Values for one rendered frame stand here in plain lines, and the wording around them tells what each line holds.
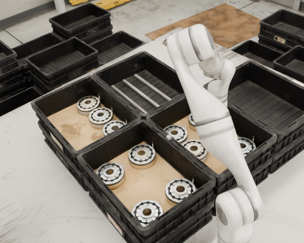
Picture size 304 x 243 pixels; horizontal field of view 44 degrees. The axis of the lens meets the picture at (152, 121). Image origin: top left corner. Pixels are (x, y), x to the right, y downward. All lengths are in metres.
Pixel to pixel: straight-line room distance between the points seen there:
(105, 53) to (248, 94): 1.49
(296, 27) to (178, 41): 2.39
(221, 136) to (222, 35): 2.98
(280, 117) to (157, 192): 0.62
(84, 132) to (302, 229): 0.90
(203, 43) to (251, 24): 3.16
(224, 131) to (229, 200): 0.17
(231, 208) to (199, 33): 0.42
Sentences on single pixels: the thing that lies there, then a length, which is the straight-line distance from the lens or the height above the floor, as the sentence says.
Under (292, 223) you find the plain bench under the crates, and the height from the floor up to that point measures 0.70.
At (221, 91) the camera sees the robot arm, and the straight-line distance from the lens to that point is 1.27.
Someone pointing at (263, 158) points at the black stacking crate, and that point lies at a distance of 1.42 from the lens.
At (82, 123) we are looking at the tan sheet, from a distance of 1.61.
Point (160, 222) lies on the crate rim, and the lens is 1.13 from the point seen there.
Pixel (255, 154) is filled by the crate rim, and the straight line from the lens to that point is 1.31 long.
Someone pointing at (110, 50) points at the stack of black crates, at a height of 0.38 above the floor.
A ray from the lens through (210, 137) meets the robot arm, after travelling 0.91.
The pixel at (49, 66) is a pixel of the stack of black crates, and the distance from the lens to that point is 2.69.
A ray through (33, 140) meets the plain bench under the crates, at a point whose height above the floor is 0.70.
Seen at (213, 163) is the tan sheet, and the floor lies 0.83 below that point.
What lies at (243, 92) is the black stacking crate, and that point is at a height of 0.83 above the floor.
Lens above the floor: 1.87
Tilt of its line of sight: 42 degrees down
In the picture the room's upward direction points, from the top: 5 degrees counter-clockwise
